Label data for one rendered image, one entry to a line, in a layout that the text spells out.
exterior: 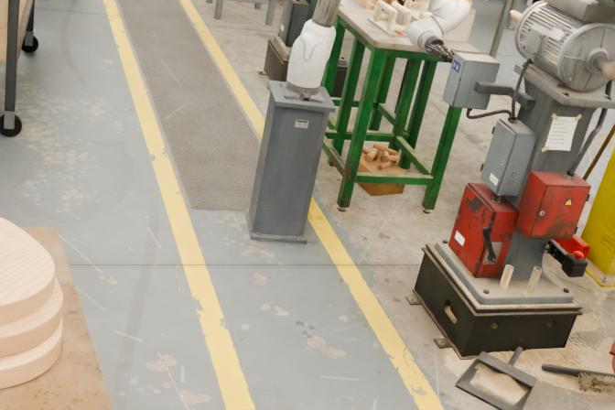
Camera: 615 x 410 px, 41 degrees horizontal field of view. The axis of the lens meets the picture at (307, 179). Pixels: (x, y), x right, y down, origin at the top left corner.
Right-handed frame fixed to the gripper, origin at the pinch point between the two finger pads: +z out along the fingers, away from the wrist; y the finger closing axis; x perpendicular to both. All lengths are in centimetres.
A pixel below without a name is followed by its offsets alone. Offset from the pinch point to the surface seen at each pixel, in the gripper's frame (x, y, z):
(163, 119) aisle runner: -107, 80, -176
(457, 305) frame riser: -90, -7, 41
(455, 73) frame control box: -2.3, 3.5, 9.7
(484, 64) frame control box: 3.9, -5.4, 14.1
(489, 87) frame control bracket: -3.9, -7.8, 18.0
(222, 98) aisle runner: -107, 34, -219
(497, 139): -21.4, -11.4, 28.4
